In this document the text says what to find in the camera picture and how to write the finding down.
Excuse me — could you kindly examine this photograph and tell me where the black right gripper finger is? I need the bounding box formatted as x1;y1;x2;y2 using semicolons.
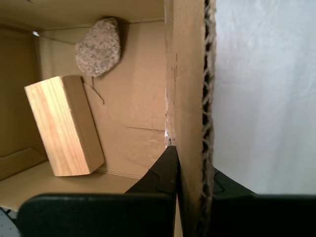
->
17;145;179;237
211;167;316;237

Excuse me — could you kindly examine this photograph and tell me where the light wooden block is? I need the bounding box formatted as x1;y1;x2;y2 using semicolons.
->
24;75;106;177

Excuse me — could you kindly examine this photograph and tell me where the brown cardboard box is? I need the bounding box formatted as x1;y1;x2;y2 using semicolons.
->
0;0;218;237

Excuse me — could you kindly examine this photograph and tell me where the speckled pinkish rock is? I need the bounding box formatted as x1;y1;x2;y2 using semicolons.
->
75;16;122;79

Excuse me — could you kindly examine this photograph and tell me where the white plastic table cover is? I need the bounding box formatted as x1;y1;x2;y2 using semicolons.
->
212;0;316;196

